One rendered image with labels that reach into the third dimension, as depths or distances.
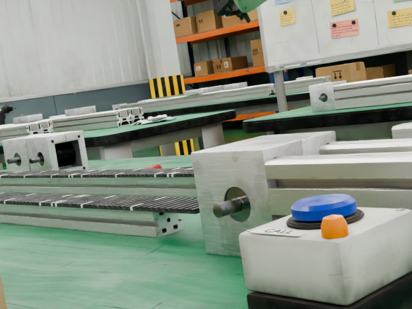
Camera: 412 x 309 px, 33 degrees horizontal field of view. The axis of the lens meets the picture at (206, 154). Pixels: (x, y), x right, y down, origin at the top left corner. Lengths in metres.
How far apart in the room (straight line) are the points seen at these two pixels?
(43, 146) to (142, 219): 0.80
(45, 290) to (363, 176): 0.29
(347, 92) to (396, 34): 1.38
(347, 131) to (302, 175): 1.89
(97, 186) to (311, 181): 0.67
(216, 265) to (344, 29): 3.37
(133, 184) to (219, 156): 0.51
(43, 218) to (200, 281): 0.42
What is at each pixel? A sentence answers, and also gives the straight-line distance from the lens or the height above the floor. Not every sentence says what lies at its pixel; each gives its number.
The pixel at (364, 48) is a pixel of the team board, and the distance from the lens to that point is 3.88.
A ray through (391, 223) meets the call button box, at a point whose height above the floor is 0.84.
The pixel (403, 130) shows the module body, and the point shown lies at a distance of 0.72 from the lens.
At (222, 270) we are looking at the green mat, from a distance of 0.59.
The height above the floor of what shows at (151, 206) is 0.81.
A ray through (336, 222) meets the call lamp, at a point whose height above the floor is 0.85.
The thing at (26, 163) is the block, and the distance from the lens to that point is 1.65.
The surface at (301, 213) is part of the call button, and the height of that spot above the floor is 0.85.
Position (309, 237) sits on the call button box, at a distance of 0.41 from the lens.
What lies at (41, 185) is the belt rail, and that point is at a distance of 1.35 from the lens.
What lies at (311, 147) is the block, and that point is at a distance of 0.62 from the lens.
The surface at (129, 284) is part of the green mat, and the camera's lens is 0.60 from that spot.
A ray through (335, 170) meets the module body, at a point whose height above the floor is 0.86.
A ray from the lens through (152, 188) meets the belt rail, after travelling 1.06.
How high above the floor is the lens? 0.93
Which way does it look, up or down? 6 degrees down
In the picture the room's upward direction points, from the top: 9 degrees counter-clockwise
